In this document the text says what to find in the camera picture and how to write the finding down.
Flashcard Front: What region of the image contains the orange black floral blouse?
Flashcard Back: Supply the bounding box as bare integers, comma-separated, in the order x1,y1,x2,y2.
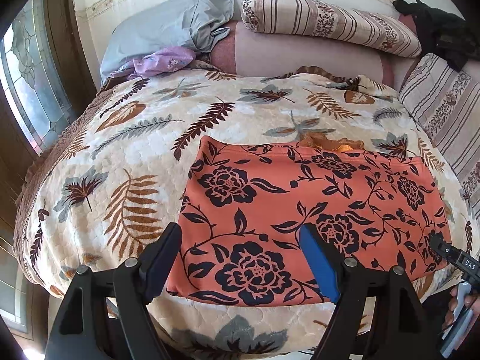
167,136,451,306

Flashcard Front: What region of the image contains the black clothing pile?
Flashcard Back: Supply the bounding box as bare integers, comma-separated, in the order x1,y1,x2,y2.
392,0,479,72

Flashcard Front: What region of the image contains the person's right hand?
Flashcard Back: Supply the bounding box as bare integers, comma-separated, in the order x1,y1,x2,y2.
442,286,480,331

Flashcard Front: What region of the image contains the cream leaf-print fleece blanket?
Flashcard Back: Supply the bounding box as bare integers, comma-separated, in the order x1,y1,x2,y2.
14,67,479,359

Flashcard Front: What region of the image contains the striped floral cushion right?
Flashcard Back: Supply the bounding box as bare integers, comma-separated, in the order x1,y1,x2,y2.
399,54,479,206

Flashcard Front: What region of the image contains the lilac floral cloth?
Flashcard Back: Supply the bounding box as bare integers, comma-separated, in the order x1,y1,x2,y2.
107,46,196,79

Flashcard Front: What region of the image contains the stained glass window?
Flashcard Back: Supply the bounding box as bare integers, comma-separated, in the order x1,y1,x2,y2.
1,0,78,154

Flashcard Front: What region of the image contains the pink mauve long pillow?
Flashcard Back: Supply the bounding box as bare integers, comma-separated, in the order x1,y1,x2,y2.
209,21,418,90

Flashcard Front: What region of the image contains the grey-blue pillow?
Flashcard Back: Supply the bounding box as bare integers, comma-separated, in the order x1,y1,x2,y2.
100,0,235,80

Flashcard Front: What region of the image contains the striped floral bolster pillow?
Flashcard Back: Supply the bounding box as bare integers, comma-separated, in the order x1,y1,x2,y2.
241,0,422,58

